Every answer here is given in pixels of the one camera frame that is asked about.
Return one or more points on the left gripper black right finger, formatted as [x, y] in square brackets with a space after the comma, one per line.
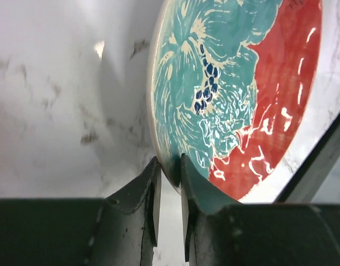
[218, 230]

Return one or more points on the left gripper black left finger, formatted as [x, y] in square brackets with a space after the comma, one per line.
[121, 229]

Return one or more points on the red blue flower plate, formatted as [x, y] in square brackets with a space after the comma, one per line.
[228, 84]

